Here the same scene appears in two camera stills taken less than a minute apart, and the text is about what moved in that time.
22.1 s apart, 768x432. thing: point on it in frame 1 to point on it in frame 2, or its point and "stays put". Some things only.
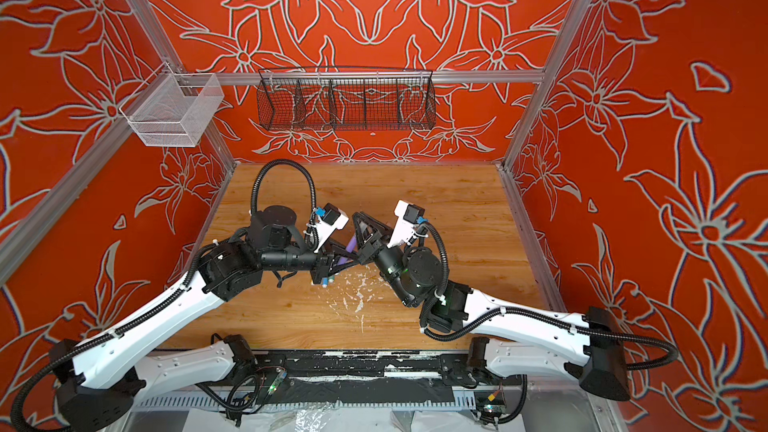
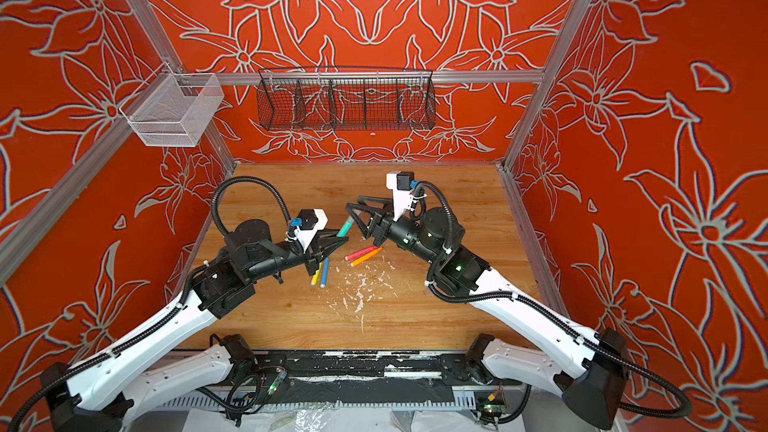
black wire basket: [337, 98] stays put
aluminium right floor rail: [540, 268] stays put
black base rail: [358, 377] stays put
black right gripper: [369, 249] to [382, 223]
